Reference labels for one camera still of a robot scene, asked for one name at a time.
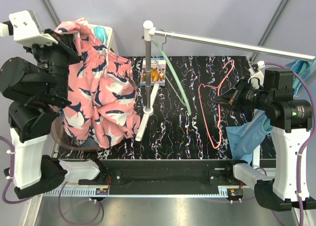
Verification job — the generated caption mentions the mint green hanger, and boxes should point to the mint green hanger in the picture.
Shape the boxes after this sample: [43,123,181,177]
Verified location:
[152,37,192,115]

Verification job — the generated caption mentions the teal cat ear headphones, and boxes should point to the teal cat ear headphones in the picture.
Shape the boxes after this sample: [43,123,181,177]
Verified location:
[93,26,108,46]

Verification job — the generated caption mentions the blue knitted garment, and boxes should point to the blue knitted garment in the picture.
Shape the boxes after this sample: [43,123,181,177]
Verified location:
[288,60,311,96]

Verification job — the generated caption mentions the pink translucent plastic basin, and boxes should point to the pink translucent plastic basin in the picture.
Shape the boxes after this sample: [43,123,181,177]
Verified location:
[50,106,103,151]

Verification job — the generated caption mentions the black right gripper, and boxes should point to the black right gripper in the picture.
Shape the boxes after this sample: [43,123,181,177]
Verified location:
[213,76,274,113]

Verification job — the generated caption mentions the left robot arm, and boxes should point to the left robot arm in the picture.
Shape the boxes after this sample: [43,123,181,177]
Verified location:
[0,29,107,202]

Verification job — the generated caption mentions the silver clothes rack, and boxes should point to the silver clothes rack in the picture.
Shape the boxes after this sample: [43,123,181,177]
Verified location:
[135,20,316,142]

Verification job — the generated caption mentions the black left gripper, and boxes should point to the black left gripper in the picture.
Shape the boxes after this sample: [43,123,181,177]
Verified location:
[24,27,84,103]

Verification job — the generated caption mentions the dog picture book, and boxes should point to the dog picture book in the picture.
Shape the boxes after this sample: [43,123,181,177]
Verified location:
[140,57,166,86]

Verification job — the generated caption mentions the pink wire hanger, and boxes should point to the pink wire hanger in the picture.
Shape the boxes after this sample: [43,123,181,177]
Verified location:
[198,59,235,149]

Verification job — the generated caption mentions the pink patterned shorts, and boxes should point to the pink patterned shorts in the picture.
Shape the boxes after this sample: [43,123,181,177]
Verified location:
[55,18,140,149]

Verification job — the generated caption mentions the blue orange patterned shorts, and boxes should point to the blue orange patterned shorts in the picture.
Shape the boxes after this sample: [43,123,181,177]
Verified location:
[80,137,99,149]

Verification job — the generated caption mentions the light blue shorts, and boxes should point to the light blue shorts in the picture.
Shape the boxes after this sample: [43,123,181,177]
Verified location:
[226,110,273,164]

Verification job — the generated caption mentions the white storage box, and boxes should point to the white storage box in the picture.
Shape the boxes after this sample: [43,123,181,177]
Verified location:
[88,24,119,55]

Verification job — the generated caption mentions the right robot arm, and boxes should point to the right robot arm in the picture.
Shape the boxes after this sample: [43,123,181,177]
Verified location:
[213,68,316,212]

